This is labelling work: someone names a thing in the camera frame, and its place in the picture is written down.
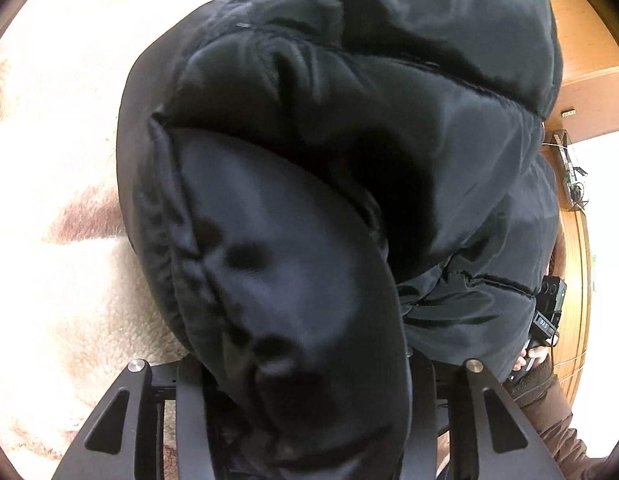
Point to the orange wooden wardrobe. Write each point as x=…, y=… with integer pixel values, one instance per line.
x=587, y=107

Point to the wire basket with items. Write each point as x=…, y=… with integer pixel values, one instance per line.
x=569, y=169

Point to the brown sleeved right forearm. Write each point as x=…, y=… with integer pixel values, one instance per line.
x=539, y=395

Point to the black puffer jacket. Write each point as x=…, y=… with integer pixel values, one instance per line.
x=315, y=187

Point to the person's right hand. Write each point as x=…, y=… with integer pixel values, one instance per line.
x=529, y=358

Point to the brown plush bed blanket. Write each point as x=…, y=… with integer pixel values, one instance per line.
x=74, y=306

